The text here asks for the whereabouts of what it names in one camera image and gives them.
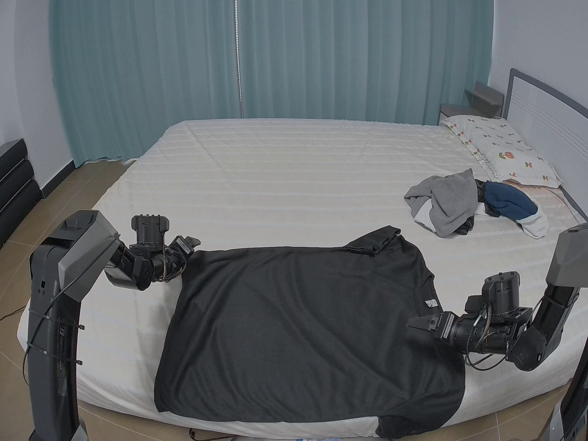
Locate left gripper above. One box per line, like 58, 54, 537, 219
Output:
164, 236, 203, 274

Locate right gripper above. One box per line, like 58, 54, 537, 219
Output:
408, 311, 472, 353

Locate black T-shirt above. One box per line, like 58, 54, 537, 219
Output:
154, 225, 467, 440

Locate bed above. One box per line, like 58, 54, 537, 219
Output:
17, 68, 588, 436

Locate pile of clothes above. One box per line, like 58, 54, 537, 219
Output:
403, 168, 550, 240

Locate blue-green curtain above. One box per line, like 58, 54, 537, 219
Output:
236, 0, 495, 126
50, 0, 242, 166

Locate black chest of drawers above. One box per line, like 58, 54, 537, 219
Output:
0, 138, 46, 249

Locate white printed pillow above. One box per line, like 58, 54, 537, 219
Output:
440, 114, 565, 188

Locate grey bedside table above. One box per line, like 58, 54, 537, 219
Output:
440, 81, 505, 119

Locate black cable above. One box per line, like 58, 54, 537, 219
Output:
463, 351, 507, 372
187, 427, 231, 441

